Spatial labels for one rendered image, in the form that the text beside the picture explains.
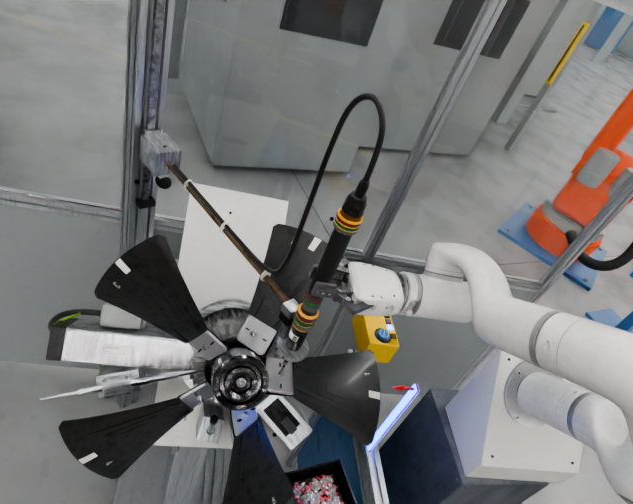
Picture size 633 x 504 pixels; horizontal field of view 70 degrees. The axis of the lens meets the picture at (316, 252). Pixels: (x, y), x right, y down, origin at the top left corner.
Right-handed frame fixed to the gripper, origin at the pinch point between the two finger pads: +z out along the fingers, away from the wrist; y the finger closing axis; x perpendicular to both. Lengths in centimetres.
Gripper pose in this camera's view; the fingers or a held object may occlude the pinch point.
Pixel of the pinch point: (322, 281)
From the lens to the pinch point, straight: 83.8
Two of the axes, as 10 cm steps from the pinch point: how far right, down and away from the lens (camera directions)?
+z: -9.5, -1.6, -2.7
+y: -1.0, -6.7, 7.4
